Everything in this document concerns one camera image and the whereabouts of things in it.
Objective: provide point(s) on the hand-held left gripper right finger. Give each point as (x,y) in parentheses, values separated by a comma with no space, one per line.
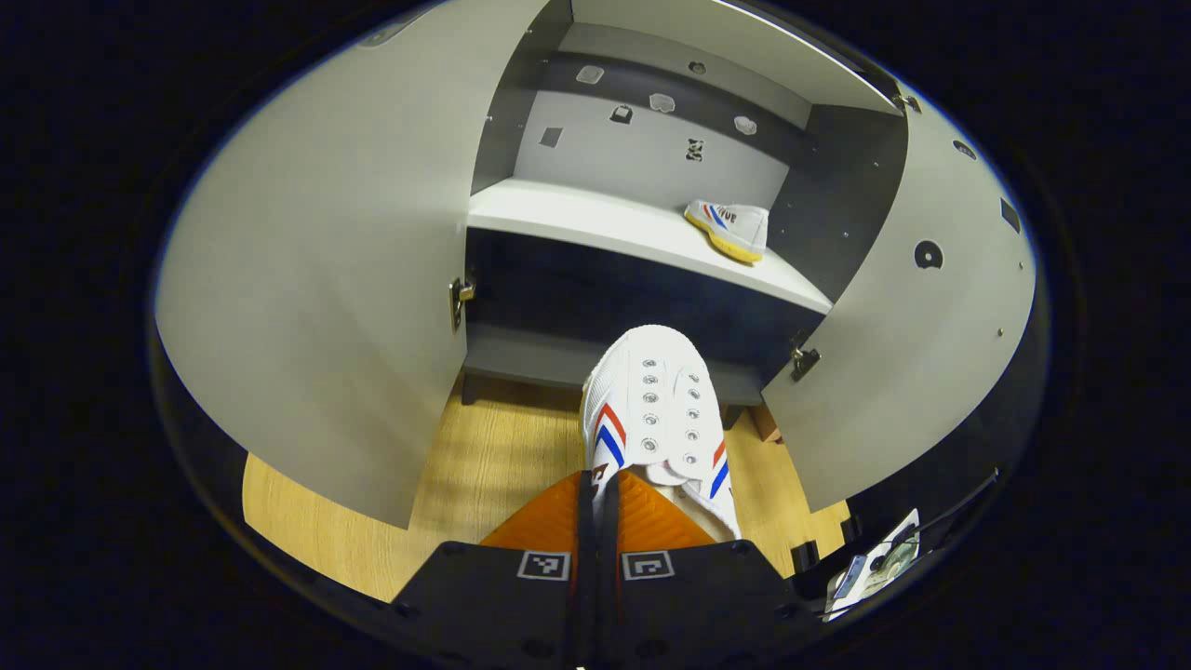
(698,605)

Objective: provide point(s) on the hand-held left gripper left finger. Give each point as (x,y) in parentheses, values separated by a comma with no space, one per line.
(502,605)

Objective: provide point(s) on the white striped shoe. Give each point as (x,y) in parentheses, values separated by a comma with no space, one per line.
(651,391)
(735,223)

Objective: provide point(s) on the shoe cabinet door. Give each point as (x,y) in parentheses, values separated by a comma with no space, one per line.
(912,354)
(326,279)

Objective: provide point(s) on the white printed sheet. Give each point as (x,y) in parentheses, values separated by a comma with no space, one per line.
(875,563)

